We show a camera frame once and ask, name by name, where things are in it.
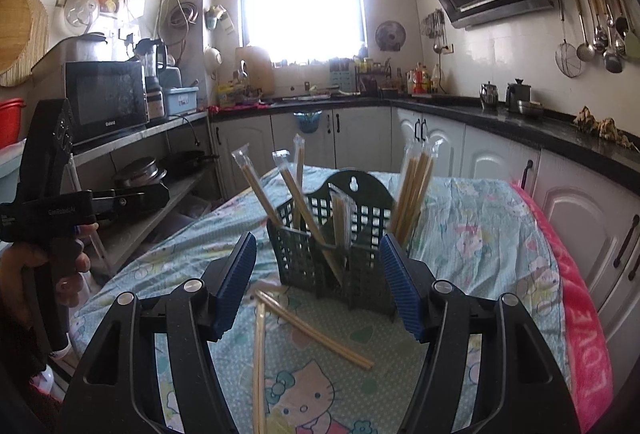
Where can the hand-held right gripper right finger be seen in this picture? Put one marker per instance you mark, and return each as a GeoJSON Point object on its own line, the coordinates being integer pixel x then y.
{"type": "Point", "coordinates": [400, 289]}

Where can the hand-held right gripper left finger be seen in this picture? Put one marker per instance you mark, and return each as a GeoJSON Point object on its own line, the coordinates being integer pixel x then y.
{"type": "Point", "coordinates": [235, 284]}

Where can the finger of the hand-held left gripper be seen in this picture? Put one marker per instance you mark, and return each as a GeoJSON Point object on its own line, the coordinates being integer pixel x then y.
{"type": "Point", "coordinates": [140, 200]}

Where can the dark green plastic utensil basket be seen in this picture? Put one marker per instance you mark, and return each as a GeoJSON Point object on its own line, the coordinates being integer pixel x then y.
{"type": "Point", "coordinates": [300, 259]}

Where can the wooden chopsticks pair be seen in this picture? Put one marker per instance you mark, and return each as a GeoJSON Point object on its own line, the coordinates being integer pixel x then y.
{"type": "Point", "coordinates": [341, 219]}
{"type": "Point", "coordinates": [299, 174]}
{"type": "Point", "coordinates": [258, 364]}
{"type": "Point", "coordinates": [260, 194]}
{"type": "Point", "coordinates": [292, 186]}
{"type": "Point", "coordinates": [310, 326]}
{"type": "Point", "coordinates": [426, 184]}
{"type": "Point", "coordinates": [407, 184]}
{"type": "Point", "coordinates": [270, 288]}
{"type": "Point", "coordinates": [416, 194]}

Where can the row of hanging kitchen utensils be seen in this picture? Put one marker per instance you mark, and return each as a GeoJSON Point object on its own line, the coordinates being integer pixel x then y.
{"type": "Point", "coordinates": [602, 24]}

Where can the person's left hand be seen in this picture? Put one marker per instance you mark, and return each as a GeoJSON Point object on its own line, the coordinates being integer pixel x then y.
{"type": "Point", "coordinates": [75, 264]}

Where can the white storage shelf rack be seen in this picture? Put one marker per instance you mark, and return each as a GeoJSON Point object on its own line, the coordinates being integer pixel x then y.
{"type": "Point", "coordinates": [150, 214]}

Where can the steel pot with lid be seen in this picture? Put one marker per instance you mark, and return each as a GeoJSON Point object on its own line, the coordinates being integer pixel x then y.
{"type": "Point", "coordinates": [140, 173]}

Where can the black frying pan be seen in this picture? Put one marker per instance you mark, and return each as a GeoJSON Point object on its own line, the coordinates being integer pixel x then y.
{"type": "Point", "coordinates": [187, 162]}

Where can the red plastic bucket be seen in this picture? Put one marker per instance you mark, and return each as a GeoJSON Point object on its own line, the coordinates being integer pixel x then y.
{"type": "Point", "coordinates": [11, 122]}

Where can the black microwave oven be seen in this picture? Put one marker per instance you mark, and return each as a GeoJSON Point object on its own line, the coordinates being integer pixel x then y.
{"type": "Point", "coordinates": [105, 97]}

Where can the cartoon printed teal cloth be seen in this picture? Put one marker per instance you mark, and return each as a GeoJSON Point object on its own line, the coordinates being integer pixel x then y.
{"type": "Point", "coordinates": [475, 224]}

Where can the light blue plastic box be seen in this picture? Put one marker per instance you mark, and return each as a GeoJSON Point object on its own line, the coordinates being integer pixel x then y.
{"type": "Point", "coordinates": [181, 102]}

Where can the black blender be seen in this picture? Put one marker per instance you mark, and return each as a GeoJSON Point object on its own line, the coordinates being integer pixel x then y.
{"type": "Point", "coordinates": [152, 79]}

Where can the large aluminium pot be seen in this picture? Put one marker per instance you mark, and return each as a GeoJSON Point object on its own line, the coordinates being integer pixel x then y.
{"type": "Point", "coordinates": [85, 48]}

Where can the round bamboo tray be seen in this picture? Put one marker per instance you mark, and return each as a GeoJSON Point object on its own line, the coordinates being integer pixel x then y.
{"type": "Point", "coordinates": [20, 34]}

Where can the wooden cutting board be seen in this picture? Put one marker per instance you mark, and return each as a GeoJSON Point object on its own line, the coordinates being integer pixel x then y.
{"type": "Point", "coordinates": [255, 72]}

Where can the blue hanging plastic basket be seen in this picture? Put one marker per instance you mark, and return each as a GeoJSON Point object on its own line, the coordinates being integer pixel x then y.
{"type": "Point", "coordinates": [307, 122]}

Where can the pink fleece blanket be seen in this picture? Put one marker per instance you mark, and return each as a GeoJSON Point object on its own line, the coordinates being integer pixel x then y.
{"type": "Point", "coordinates": [580, 314]}

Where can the group of condiment bottles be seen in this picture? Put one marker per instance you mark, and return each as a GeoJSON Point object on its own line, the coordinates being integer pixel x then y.
{"type": "Point", "coordinates": [424, 80]}

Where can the steel kettle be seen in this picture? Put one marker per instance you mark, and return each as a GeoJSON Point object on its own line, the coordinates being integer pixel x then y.
{"type": "Point", "coordinates": [490, 97]}

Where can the countertop spice rack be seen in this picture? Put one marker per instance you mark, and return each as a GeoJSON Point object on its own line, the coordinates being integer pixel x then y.
{"type": "Point", "coordinates": [357, 79]}

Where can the black kitchen countertop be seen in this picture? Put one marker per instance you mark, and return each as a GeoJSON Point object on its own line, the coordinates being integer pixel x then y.
{"type": "Point", "coordinates": [540, 127]}

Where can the dark metal pot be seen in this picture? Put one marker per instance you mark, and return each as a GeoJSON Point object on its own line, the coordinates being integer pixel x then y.
{"type": "Point", "coordinates": [517, 97]}

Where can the dried ginger roots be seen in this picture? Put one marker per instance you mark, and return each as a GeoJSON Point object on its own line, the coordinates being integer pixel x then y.
{"type": "Point", "coordinates": [600, 127]}

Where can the hanging spoons bunch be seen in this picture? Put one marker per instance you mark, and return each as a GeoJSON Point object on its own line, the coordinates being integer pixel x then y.
{"type": "Point", "coordinates": [434, 29]}

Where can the round wall fan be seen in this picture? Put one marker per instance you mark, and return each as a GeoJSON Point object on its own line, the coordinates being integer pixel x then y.
{"type": "Point", "coordinates": [390, 35]}

